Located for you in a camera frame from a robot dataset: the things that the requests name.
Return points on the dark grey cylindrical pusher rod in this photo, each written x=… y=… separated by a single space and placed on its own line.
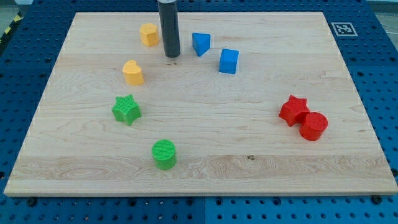
x=169 y=25

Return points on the blue triangle block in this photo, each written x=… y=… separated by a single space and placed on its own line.
x=201 y=43

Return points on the blue cube block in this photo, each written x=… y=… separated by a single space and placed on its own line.
x=228 y=61

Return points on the yellow pentagon block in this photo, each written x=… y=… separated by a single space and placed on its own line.
x=149 y=34

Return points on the yellow heart block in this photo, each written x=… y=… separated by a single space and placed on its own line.
x=133 y=73

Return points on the green star block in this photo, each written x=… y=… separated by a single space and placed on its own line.
x=126 y=110

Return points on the light wooden board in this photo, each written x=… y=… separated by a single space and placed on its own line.
x=228 y=136

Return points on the green cylinder block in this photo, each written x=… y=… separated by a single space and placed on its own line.
x=164 y=154

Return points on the red star block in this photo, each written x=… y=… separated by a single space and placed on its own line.
x=294 y=110

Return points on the white fiducial marker tag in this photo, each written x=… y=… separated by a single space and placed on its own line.
x=344 y=29

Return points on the red cylinder block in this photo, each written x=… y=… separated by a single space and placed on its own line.
x=313 y=126

